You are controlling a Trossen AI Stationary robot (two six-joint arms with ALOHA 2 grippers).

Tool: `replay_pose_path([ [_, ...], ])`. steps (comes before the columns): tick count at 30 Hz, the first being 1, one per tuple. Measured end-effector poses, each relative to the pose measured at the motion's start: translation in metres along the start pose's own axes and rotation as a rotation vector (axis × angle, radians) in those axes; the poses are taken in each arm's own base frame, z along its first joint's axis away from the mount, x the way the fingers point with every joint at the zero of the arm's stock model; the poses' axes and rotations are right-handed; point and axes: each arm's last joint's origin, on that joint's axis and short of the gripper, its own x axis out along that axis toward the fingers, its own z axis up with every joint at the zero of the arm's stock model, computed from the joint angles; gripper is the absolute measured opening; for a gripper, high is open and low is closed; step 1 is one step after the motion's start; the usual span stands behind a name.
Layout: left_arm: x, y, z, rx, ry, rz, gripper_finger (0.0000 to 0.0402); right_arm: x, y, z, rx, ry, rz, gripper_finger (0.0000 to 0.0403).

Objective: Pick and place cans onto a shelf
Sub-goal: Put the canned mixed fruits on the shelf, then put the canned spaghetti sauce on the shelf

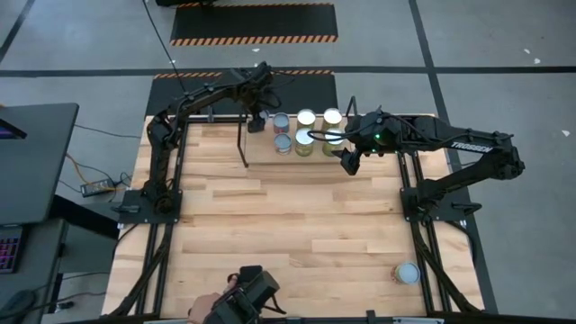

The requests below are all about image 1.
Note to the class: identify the large brown orange tin can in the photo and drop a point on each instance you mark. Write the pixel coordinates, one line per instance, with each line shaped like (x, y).
(407, 273)

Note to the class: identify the small black edge clamp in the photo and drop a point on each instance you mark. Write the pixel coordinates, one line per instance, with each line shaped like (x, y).
(371, 316)

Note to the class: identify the small teal orange tin can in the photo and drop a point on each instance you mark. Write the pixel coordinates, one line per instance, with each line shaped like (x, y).
(282, 143)

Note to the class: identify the black computer mouse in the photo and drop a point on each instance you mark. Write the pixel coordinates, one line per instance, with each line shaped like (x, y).
(17, 303)

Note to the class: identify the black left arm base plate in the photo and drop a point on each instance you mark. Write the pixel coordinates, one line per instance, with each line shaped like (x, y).
(173, 218)

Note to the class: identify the black power adapter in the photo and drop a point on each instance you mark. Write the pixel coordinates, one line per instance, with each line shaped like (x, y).
(96, 188)

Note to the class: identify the silver metal bracket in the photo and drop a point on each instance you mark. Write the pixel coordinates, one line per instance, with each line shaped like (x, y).
(418, 321)

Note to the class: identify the black backlit keyboard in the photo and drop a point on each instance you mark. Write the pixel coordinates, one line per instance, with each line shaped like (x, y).
(10, 252)

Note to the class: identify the small grey clamp post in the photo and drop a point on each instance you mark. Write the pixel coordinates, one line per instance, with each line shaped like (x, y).
(210, 114)

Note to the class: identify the black aluminium table frame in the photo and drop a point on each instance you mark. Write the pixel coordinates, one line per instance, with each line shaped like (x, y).
(324, 321)

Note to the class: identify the green labelled tin can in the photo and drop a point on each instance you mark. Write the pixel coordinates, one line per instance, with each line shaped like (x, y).
(306, 118)
(304, 143)
(332, 117)
(330, 146)

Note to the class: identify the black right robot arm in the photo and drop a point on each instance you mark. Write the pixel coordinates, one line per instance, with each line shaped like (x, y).
(463, 182)

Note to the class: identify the small black plug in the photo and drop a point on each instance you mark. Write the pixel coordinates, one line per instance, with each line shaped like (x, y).
(65, 306)

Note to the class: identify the black standing desk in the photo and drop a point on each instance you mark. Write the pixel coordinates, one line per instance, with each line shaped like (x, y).
(40, 171)

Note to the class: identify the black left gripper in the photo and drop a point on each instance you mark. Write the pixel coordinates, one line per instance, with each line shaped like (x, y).
(258, 90)

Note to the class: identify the black clamp lever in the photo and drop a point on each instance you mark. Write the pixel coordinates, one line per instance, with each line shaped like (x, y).
(468, 208)
(128, 209)

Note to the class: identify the black mat with striped edge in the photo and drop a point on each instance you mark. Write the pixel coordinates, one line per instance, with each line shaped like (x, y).
(252, 20)
(306, 94)

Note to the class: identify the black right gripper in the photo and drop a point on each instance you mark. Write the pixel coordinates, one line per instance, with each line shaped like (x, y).
(369, 132)

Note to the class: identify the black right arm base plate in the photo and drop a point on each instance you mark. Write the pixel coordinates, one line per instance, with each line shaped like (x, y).
(450, 195)

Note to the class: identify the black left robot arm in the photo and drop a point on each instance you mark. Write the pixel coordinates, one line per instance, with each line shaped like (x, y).
(202, 94)

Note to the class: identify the black low desk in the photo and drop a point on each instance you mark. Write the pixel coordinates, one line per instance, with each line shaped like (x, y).
(38, 252)

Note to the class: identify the black desk monitor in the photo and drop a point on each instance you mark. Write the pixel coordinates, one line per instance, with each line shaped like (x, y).
(9, 130)

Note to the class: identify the small teal pink tin can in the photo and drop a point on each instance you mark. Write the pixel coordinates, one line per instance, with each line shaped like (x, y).
(281, 121)

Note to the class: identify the person's hand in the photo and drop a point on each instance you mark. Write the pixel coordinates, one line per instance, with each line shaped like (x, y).
(202, 308)

